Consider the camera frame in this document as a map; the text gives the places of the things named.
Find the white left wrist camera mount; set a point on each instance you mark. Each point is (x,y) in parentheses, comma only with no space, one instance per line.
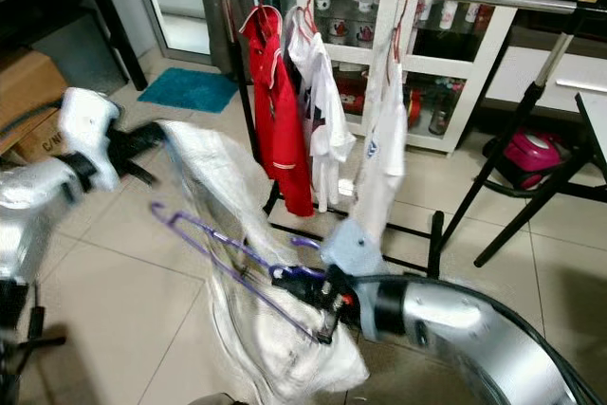
(90,125)

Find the white shirt navy trim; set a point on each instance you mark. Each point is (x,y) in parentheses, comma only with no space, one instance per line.
(327,111)

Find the dark glass bottle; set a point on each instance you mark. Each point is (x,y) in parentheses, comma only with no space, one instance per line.
(440,111)

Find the pink floor appliance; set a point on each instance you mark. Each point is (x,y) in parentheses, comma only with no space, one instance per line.
(531,154)

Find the grey table black legs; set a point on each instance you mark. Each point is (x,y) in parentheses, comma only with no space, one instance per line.
(596,130)

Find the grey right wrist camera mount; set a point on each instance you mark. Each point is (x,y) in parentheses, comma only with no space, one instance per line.
(351,246)

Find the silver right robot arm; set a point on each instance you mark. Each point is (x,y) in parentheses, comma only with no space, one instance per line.
(465,324)

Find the plain cardboard box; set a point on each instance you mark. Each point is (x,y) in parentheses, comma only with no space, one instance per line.
(27,92)

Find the white shirt blue logo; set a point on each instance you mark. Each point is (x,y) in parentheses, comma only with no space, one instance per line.
(384,139)

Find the glass door grey frame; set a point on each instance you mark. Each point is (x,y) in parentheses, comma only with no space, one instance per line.
(180,2)

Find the blue floor mat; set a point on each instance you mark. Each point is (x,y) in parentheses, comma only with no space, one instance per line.
(188,90)

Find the white low sideboard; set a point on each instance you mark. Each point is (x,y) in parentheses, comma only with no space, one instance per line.
(531,73)

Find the white glass door cabinet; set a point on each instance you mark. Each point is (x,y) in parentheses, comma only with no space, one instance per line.
(465,92)

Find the black shelf table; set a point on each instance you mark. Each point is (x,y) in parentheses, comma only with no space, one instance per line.
(57,7)

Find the red shirt white trim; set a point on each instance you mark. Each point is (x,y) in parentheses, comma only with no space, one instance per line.
(280,111)

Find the white quilted garment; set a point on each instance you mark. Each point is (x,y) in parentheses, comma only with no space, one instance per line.
(228,225)

